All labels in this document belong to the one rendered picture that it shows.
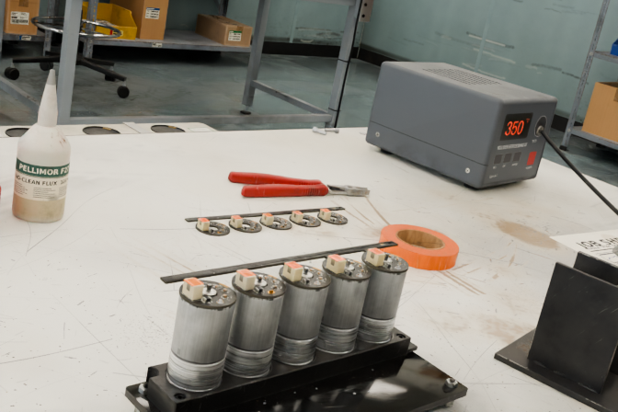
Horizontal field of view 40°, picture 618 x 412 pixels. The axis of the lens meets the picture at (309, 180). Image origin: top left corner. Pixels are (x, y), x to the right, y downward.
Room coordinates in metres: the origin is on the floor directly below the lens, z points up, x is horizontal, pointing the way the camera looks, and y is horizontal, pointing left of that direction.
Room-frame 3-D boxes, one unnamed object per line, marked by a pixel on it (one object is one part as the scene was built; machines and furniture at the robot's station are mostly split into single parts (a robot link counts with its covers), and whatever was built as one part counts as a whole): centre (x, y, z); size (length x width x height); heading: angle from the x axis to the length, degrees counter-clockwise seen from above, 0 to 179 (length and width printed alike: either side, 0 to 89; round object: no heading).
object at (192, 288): (0.33, 0.04, 0.82); 0.01 x 0.01 x 0.01; 44
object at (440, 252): (0.60, -0.09, 0.76); 0.06 x 0.06 x 0.01
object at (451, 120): (0.88, -0.14, 0.80); 0.15 x 0.12 x 0.10; 49
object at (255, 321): (0.35, 0.01, 0.79); 0.02 x 0.02 x 0.05
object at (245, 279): (0.35, 0.02, 0.82); 0.01 x 0.01 x 0.01; 44
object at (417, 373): (0.36, -0.02, 0.76); 0.16 x 0.07 x 0.01; 134
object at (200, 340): (0.33, 0.03, 0.79); 0.02 x 0.02 x 0.05
